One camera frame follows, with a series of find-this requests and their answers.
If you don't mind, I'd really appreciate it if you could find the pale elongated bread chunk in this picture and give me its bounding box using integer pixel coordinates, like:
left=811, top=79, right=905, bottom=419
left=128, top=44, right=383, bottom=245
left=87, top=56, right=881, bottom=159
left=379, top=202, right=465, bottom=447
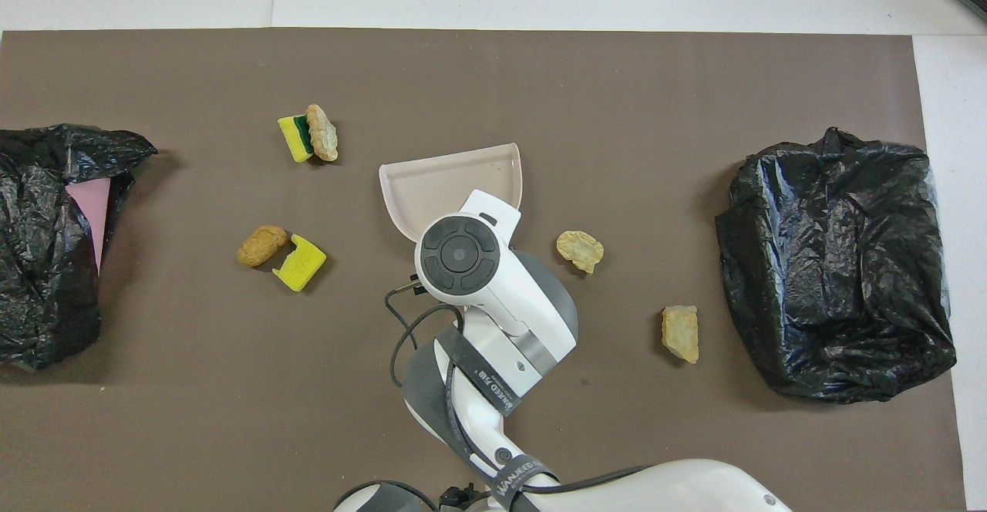
left=661, top=305, right=700, bottom=365

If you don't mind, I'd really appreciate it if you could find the beige plastic dustpan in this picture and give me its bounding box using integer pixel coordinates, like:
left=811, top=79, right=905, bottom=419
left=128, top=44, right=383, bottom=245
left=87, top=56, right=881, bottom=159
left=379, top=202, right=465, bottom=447
left=378, top=143, right=524, bottom=241

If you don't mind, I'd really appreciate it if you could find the brown table mat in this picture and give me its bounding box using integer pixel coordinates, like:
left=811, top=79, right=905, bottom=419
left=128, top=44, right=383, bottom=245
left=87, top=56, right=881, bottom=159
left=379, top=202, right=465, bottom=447
left=0, top=29, right=968, bottom=512

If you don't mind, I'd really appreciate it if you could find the yellow green scouring sponge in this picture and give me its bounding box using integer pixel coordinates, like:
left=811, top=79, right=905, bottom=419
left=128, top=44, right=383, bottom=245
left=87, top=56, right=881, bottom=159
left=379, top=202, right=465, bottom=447
left=278, top=114, right=315, bottom=164

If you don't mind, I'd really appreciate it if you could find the pink bin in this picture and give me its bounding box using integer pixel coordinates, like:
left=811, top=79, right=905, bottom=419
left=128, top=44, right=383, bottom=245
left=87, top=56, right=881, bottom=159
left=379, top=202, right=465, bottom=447
left=66, top=178, right=113, bottom=272

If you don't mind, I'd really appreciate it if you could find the yellow notched sponge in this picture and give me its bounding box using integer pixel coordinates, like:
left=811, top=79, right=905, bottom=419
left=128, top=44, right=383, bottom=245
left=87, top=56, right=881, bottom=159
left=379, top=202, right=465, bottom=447
left=272, top=234, right=328, bottom=292

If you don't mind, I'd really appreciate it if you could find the pale lumpy bread chunk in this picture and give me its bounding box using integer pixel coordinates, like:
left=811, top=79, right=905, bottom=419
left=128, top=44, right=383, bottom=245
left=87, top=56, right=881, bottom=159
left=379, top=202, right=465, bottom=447
left=556, top=230, right=605, bottom=275

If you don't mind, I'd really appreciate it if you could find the black bag lined bin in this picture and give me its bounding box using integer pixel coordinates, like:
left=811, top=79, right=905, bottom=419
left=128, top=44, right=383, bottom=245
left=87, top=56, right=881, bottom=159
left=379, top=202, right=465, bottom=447
left=715, top=127, right=958, bottom=405

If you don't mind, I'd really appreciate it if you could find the black bag on pink bin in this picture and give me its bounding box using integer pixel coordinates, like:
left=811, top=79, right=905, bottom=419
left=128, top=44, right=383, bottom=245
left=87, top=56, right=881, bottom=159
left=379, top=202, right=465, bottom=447
left=0, top=124, right=159, bottom=372

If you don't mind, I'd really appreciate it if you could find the brown bread roll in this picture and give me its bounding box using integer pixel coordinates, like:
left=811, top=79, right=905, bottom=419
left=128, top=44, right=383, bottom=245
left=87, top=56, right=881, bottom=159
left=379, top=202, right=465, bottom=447
left=237, top=225, right=290, bottom=268

